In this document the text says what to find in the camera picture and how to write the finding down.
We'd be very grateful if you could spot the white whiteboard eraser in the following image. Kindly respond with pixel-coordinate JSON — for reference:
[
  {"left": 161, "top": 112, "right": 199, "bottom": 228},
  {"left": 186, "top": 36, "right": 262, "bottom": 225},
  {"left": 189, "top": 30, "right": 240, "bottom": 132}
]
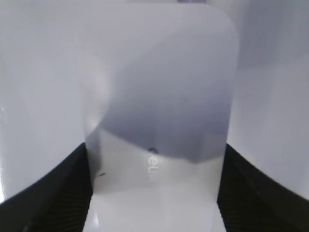
[{"left": 78, "top": 1, "right": 239, "bottom": 232}]

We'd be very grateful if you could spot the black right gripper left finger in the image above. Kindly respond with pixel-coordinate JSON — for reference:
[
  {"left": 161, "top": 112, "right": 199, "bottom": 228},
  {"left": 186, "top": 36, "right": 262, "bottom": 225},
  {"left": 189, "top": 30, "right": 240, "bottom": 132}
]
[{"left": 0, "top": 143, "right": 93, "bottom": 232}]

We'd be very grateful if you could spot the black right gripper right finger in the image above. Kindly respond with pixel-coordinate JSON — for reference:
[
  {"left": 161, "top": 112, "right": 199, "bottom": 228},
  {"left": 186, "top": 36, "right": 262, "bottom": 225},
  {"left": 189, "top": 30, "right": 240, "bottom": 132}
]
[{"left": 217, "top": 145, "right": 309, "bottom": 232}]

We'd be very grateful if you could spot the whiteboard with aluminium frame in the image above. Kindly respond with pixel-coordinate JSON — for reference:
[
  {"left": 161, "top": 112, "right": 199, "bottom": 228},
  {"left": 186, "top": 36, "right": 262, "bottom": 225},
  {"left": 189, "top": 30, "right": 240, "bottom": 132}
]
[{"left": 0, "top": 0, "right": 309, "bottom": 203}]

